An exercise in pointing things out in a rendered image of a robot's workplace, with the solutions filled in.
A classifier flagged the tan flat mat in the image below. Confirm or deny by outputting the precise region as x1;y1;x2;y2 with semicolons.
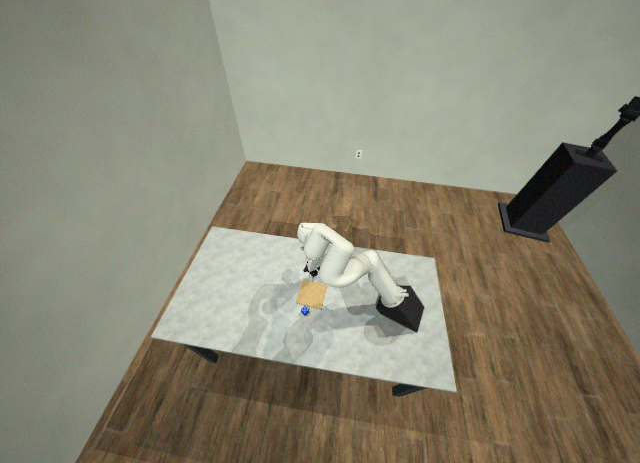
296;280;327;309

